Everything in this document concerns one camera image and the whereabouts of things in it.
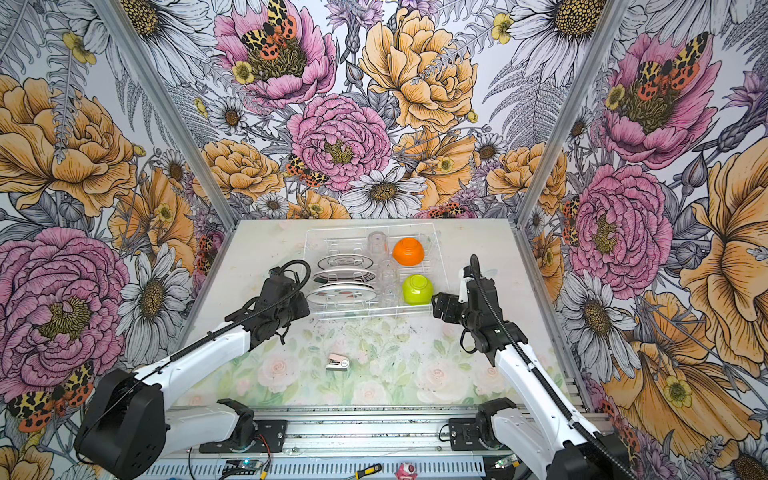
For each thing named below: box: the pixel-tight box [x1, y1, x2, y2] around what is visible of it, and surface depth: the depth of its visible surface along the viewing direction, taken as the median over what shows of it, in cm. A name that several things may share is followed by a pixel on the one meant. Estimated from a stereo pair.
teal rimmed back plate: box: [318, 254, 374, 270], surface depth 101 cm
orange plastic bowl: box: [392, 237, 425, 267], surface depth 109 cm
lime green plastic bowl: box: [402, 274, 433, 306], surface depth 96 cm
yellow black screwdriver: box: [345, 463, 382, 480], surface depth 71 cm
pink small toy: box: [395, 462, 418, 480], surface depth 67 cm
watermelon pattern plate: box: [306, 283, 377, 305], surface depth 89 cm
